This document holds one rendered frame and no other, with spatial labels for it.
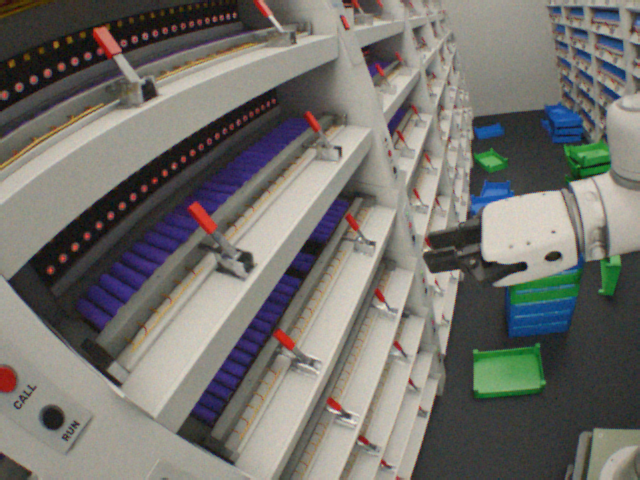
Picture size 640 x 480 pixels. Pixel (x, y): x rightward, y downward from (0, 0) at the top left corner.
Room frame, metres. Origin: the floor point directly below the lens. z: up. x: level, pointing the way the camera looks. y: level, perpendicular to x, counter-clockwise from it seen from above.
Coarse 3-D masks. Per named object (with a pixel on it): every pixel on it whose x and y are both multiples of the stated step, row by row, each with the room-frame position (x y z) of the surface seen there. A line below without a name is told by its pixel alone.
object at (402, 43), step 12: (360, 0) 1.25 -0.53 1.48; (372, 0) 1.22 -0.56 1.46; (384, 0) 1.19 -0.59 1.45; (396, 0) 1.16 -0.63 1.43; (408, 24) 1.21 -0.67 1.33; (396, 36) 1.19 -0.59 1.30; (408, 36) 1.17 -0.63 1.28; (372, 48) 1.26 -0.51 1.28; (384, 48) 1.23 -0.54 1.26; (396, 48) 1.20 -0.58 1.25; (408, 48) 1.18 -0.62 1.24; (420, 60) 1.21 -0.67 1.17; (420, 72) 1.16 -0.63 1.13; (420, 84) 1.17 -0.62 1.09; (408, 96) 1.21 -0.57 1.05; (420, 96) 1.18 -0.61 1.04; (432, 120) 1.17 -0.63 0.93; (432, 132) 1.17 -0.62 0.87; (432, 144) 1.18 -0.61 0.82; (444, 156) 1.20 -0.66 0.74; (444, 168) 1.16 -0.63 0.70; (444, 180) 1.17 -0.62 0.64
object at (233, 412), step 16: (352, 208) 0.61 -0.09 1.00; (336, 240) 0.52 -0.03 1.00; (320, 256) 0.49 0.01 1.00; (320, 272) 0.45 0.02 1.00; (304, 288) 0.42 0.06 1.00; (304, 304) 0.40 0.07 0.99; (288, 320) 0.37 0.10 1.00; (272, 336) 0.35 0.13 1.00; (288, 336) 0.35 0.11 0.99; (272, 352) 0.32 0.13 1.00; (256, 368) 0.30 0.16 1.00; (240, 384) 0.28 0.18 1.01; (256, 384) 0.28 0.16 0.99; (272, 384) 0.28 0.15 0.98; (240, 400) 0.26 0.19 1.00; (224, 416) 0.24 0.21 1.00; (240, 416) 0.24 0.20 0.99; (224, 432) 0.21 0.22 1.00
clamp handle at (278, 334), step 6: (276, 330) 0.31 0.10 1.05; (276, 336) 0.30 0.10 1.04; (282, 336) 0.30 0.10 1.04; (282, 342) 0.30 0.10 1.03; (288, 342) 0.30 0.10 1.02; (288, 348) 0.30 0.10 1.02; (294, 348) 0.30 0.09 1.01; (294, 354) 0.30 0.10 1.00; (300, 354) 0.30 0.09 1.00; (300, 360) 0.30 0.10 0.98; (306, 360) 0.30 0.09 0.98
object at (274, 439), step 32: (352, 192) 0.68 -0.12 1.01; (384, 192) 0.63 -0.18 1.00; (384, 224) 0.57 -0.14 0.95; (352, 256) 0.50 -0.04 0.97; (320, 288) 0.44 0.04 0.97; (352, 288) 0.43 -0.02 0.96; (320, 320) 0.38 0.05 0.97; (352, 320) 0.38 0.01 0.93; (288, 352) 0.33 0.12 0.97; (320, 352) 0.32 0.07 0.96; (288, 384) 0.28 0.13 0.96; (320, 384) 0.28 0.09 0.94; (256, 416) 0.24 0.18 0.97; (288, 416) 0.23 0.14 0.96; (224, 448) 0.19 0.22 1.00; (256, 448) 0.20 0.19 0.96; (288, 448) 0.20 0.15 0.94
